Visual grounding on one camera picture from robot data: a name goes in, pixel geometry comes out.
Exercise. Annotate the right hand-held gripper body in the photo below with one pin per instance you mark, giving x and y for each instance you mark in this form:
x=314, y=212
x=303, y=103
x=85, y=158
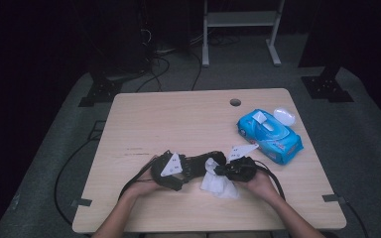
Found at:
x=241, y=167

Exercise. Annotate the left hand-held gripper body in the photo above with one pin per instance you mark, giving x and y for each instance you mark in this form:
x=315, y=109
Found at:
x=170, y=170

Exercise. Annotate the white wet wipe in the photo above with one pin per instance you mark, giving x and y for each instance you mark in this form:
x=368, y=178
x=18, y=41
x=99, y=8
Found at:
x=218, y=185

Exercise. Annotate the blue wet wipes pack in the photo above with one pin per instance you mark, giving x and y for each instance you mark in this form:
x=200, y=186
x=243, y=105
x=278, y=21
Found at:
x=273, y=137

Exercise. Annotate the person's right hand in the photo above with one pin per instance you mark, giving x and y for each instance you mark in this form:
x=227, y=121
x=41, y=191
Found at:
x=264, y=186

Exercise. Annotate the person's left hand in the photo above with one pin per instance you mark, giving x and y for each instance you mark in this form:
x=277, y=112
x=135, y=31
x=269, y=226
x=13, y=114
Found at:
x=145, y=188

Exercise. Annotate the translucent plastic lid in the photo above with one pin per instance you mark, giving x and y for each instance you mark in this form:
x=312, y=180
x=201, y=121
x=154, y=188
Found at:
x=284, y=116

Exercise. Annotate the black stand base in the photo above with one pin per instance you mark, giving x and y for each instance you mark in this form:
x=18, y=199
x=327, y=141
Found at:
x=101, y=92
x=327, y=87

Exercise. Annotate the white metal stand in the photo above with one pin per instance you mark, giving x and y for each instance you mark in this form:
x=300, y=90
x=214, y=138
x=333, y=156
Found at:
x=241, y=20

